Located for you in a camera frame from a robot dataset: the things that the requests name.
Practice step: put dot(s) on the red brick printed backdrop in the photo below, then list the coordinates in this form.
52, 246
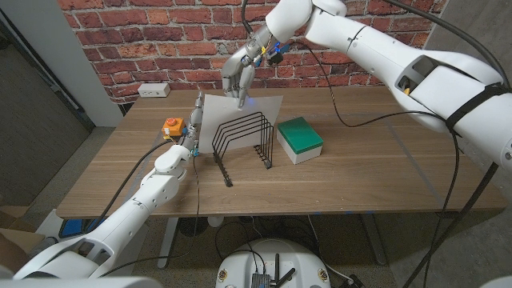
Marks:
160, 44

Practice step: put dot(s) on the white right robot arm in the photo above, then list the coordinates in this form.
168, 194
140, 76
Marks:
380, 52

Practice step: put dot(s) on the white power outlet strip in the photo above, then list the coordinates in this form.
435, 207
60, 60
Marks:
153, 90

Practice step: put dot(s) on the brown cardboard box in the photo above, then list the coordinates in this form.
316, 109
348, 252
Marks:
16, 244

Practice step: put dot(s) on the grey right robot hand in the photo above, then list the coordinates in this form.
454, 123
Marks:
240, 68

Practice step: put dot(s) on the blue floor box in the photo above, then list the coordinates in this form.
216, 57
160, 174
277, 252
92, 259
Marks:
72, 227

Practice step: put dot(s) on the white paper file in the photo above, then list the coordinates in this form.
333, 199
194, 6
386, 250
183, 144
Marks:
216, 112

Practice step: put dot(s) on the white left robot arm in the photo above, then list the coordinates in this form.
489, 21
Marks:
132, 216

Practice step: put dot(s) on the white block with green top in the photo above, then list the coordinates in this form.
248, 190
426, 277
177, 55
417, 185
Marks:
300, 138

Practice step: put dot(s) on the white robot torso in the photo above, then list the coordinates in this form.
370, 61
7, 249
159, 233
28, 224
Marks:
240, 264

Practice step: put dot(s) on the orange emergency stop button box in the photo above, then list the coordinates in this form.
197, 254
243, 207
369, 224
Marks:
174, 126

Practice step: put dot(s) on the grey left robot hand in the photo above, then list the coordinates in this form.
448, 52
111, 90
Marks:
195, 124

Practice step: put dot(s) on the grey table leg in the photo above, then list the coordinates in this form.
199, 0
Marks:
374, 240

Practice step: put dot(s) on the white table leg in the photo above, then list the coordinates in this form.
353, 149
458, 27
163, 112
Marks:
168, 240

